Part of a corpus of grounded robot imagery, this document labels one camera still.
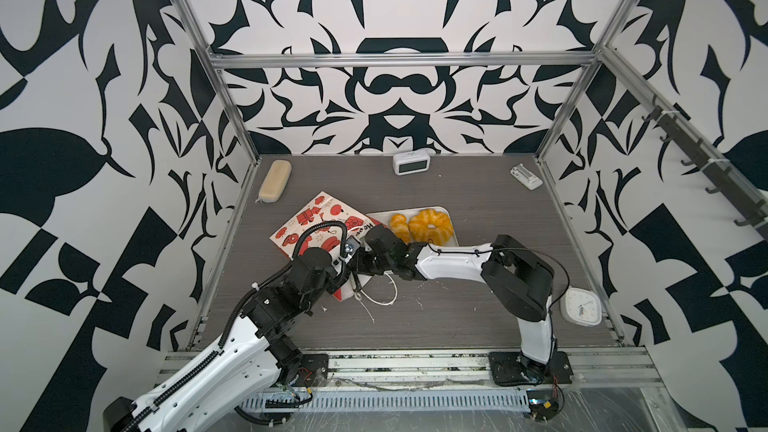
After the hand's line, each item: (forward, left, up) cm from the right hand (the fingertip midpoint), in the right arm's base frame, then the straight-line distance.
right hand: (344, 263), depth 84 cm
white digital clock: (+40, -21, -2) cm, 46 cm away
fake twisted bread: (+14, -16, -5) cm, 22 cm away
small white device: (+36, -64, -7) cm, 73 cm away
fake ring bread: (+14, -22, -5) cm, 27 cm away
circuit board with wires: (-32, -48, -9) cm, 59 cm away
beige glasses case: (+33, +28, -3) cm, 43 cm away
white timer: (-11, -64, -6) cm, 65 cm away
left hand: (0, 0, +11) cm, 11 cm away
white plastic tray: (+19, -11, -7) cm, 23 cm away
